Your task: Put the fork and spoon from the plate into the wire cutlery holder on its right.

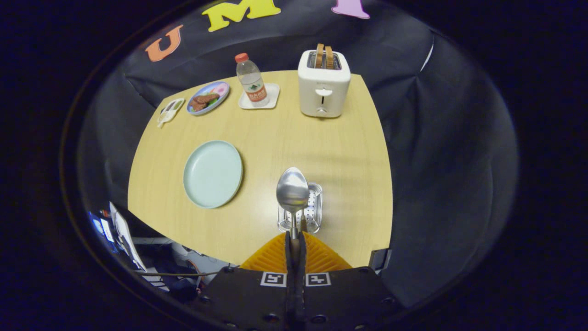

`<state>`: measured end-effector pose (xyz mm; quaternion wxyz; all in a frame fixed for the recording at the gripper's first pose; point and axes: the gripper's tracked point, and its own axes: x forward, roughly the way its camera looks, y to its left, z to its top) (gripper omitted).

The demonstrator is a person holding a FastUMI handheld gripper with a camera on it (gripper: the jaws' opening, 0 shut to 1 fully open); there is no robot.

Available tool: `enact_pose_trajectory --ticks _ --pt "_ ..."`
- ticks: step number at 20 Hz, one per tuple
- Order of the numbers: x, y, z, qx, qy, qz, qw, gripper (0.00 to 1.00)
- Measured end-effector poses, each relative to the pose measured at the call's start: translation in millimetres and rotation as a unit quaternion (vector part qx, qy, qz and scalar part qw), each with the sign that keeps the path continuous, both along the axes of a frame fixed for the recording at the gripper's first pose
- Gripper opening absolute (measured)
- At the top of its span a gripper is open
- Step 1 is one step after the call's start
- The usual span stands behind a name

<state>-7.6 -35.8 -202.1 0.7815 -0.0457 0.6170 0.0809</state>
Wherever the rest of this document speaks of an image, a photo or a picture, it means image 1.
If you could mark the blue rimmed colourful plate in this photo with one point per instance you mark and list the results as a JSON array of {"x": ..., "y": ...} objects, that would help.
[{"x": 219, "y": 88}]

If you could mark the white board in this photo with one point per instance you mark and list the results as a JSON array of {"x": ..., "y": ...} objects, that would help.
[{"x": 126, "y": 236}]

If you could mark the lit blue screen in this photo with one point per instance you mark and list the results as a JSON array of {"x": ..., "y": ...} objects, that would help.
[{"x": 101, "y": 230}]

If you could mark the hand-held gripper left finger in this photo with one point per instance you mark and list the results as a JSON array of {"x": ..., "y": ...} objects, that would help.
[{"x": 289, "y": 276}]

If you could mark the metal mesh basket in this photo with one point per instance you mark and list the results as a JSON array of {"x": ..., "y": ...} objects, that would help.
[{"x": 315, "y": 207}]

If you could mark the brown toast slice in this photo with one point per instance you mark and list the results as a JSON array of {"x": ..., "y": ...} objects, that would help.
[
  {"x": 329, "y": 57},
  {"x": 319, "y": 55}
]

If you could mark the white divided sauce dish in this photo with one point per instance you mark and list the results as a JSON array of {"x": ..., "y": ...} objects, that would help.
[{"x": 170, "y": 111}]

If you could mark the black table clamp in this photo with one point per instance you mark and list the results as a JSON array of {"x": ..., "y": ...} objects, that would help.
[{"x": 380, "y": 259}]

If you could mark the white toaster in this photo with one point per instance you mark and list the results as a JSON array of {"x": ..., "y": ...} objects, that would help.
[{"x": 324, "y": 92}]

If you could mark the brown toy meat pieces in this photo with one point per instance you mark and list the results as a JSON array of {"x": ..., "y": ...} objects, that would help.
[{"x": 204, "y": 101}]

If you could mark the clear plastic water bottle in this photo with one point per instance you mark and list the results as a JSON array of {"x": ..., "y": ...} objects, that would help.
[{"x": 252, "y": 80}]

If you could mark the white square coaster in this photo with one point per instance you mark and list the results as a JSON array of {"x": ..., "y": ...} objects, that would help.
[{"x": 273, "y": 94}]

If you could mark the light green plate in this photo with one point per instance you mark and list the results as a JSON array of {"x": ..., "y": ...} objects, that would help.
[{"x": 212, "y": 174}]

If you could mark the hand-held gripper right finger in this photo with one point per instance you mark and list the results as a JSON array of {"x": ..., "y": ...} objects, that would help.
[{"x": 302, "y": 276}]

